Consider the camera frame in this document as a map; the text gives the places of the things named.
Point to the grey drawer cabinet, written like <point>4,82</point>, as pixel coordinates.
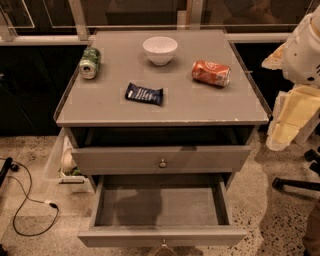
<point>195,114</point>

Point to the grey drawer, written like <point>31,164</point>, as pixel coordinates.
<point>162,150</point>
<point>151,210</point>

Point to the metal window frame rail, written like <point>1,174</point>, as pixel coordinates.
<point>67,22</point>

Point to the blue snack packet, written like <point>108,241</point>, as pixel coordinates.
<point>144,95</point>

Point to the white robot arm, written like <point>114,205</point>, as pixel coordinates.
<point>299,60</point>

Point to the clear plastic storage bin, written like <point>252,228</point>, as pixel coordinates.
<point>61,168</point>

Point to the green soda can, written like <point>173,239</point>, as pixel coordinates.
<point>89,63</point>

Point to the white ceramic bowl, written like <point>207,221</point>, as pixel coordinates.
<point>160,50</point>

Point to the orange soda can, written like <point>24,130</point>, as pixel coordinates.
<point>211,73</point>

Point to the grey top drawer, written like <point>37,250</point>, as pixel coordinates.
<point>162,150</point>

